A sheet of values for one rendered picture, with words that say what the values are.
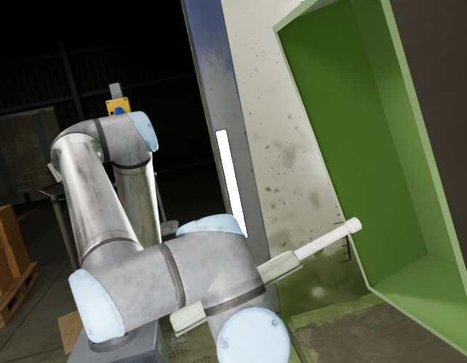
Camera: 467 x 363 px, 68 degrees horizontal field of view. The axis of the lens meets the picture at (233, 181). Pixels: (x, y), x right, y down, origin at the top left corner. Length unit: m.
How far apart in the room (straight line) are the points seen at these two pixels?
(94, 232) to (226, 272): 0.20
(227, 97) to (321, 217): 0.88
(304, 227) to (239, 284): 1.66
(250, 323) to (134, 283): 0.15
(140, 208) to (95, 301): 0.67
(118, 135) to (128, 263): 0.53
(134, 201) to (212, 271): 0.64
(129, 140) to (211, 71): 1.05
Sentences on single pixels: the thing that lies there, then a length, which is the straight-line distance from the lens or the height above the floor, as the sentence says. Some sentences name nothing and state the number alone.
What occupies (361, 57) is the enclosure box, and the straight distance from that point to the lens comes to 1.60.
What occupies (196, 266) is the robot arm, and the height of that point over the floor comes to 1.17.
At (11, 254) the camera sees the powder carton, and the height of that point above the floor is 0.40.
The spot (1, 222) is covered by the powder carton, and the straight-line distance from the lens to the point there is 4.23.
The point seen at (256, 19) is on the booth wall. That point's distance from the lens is 2.01.
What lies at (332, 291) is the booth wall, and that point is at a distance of 2.33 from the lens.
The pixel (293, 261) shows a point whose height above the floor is 1.00.
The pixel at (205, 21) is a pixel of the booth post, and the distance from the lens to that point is 1.96.
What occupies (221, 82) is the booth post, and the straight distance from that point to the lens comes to 1.91.
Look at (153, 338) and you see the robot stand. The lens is 1.37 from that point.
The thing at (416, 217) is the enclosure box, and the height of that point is 0.72.
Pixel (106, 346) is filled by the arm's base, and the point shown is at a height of 0.66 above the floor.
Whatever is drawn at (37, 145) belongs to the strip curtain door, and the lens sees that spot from 11.52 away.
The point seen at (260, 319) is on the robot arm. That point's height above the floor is 1.10.
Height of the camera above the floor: 1.35
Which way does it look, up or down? 11 degrees down
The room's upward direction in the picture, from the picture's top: 12 degrees counter-clockwise
